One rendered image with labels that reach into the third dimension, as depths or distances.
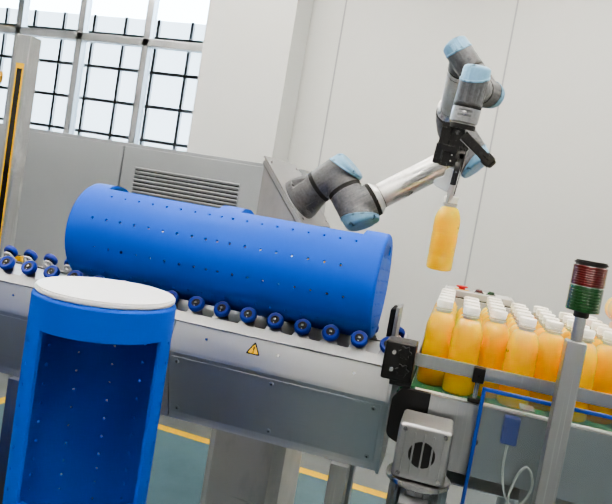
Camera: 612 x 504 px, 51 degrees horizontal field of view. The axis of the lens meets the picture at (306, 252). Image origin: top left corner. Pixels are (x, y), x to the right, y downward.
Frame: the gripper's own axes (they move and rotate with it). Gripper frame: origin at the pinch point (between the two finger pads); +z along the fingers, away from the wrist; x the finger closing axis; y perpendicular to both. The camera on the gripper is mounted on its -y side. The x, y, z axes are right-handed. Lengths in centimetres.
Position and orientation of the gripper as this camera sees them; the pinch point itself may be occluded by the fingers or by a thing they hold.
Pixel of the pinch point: (451, 198)
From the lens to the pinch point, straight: 181.9
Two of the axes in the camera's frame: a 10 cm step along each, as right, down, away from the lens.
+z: -2.1, 9.6, 2.1
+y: -9.3, -2.6, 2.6
